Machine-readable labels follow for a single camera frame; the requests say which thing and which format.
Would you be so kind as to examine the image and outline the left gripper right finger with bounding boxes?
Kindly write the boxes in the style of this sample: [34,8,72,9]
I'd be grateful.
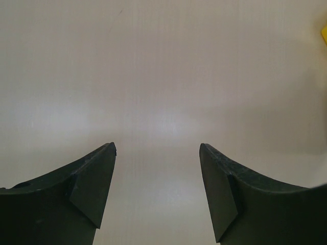
[199,143,326,244]

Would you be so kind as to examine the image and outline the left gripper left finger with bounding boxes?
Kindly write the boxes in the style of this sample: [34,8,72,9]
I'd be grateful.
[1,142,116,244]

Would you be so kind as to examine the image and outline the yellow plastic bin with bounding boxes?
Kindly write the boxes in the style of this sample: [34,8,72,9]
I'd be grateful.
[321,26,327,44]

